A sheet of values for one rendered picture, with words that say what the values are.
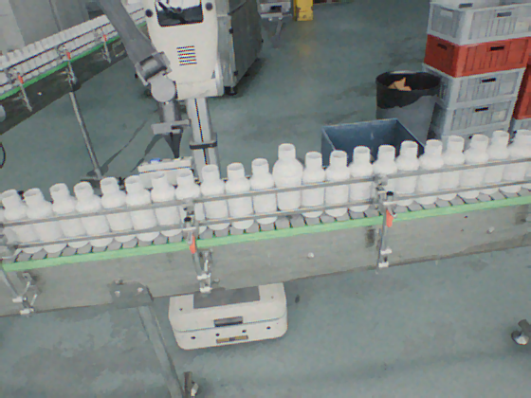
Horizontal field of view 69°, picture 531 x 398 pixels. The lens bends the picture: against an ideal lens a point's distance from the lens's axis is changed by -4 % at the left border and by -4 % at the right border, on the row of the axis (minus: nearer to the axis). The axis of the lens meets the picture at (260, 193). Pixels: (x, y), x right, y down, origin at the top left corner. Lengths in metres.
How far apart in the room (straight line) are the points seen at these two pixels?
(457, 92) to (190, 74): 2.18
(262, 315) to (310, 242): 0.83
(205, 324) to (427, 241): 1.05
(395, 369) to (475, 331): 0.45
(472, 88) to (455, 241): 2.17
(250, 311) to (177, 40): 1.12
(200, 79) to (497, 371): 1.70
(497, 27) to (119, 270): 2.81
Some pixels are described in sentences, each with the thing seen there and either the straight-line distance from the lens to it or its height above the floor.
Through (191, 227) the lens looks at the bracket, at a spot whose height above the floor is 1.09.
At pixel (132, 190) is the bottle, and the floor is 1.15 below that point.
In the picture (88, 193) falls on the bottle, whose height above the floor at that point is 1.15.
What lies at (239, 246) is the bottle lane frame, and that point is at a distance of 1.00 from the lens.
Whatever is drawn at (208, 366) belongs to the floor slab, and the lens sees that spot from 1.96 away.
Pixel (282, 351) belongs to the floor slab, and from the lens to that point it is 1.96.
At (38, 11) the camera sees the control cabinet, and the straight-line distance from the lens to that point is 7.11.
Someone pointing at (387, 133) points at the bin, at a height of 0.89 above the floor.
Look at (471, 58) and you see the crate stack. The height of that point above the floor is 0.79.
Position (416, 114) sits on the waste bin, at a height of 0.46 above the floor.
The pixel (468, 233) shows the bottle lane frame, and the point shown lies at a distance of 1.20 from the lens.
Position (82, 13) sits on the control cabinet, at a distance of 7.95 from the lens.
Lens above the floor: 1.63
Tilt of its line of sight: 34 degrees down
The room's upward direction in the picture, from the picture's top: 5 degrees counter-clockwise
